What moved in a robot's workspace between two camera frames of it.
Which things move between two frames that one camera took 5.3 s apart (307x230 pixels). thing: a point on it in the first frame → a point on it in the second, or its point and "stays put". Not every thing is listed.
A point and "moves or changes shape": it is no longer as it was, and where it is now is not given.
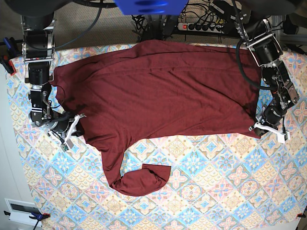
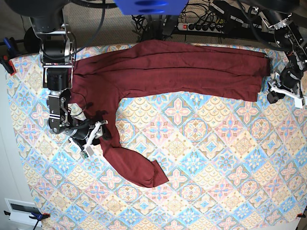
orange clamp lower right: (300, 214) stays put
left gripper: (59, 126) → (90, 132)
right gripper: (270, 120) → (288, 81)
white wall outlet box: (19, 212) stays put
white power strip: (206, 28) stays put
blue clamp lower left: (34, 215) stays put
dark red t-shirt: (157, 88) moves or changes shape
